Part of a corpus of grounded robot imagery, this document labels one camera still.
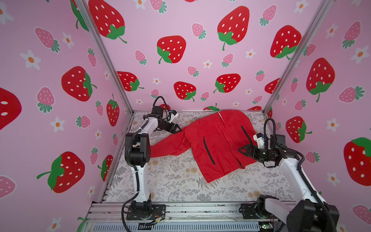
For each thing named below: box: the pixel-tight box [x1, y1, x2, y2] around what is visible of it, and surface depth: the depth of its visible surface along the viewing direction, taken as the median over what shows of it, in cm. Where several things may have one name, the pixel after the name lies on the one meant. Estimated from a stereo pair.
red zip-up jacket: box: [150, 109, 257, 184], surface depth 97 cm
